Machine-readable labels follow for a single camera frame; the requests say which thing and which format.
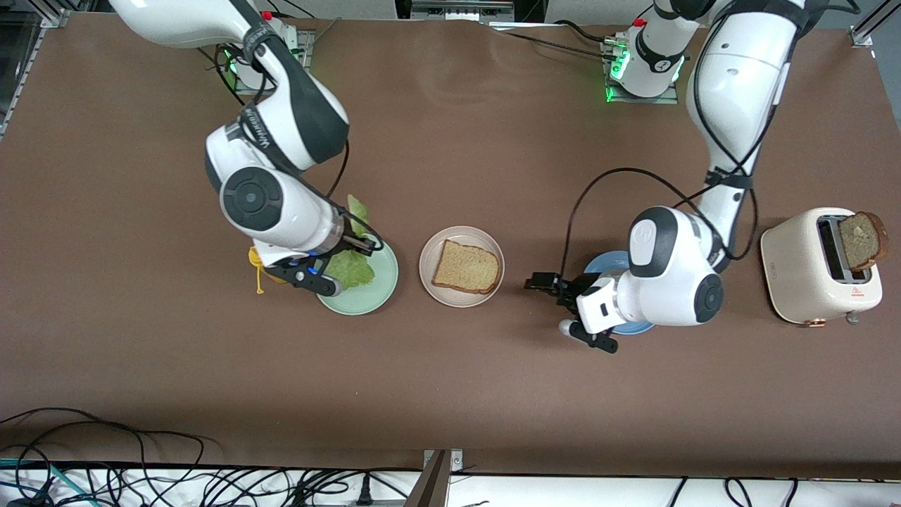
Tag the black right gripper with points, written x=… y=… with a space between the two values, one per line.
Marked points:
x=351 y=243

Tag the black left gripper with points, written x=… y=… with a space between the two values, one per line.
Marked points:
x=578 y=286

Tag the green lettuce leaf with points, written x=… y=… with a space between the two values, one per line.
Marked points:
x=352 y=271

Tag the brown bread slice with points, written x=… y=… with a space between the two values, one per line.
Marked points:
x=862 y=243
x=464 y=267

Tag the yellow mustard squeeze bottle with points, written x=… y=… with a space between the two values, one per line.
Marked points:
x=255 y=259

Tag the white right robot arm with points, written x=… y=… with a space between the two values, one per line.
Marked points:
x=253 y=197

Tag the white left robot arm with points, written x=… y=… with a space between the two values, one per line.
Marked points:
x=732 y=84

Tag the green plate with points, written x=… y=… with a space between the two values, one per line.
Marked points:
x=373 y=289

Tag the blue plate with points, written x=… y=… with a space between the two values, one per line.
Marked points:
x=598 y=264

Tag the beige plate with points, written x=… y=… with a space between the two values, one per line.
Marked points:
x=461 y=301

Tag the black power plug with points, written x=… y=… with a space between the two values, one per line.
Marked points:
x=364 y=489

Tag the white toaster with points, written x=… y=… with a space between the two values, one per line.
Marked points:
x=795 y=274

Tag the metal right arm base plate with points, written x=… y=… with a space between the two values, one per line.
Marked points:
x=307 y=53

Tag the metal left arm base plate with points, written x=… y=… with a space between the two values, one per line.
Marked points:
x=654 y=101

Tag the grey metal bracket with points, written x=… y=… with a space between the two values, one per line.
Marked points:
x=433 y=486

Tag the black device with metal rail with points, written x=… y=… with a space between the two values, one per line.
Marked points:
x=464 y=8

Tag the aluminium frame profile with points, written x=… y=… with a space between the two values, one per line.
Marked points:
x=869 y=24
x=28 y=77

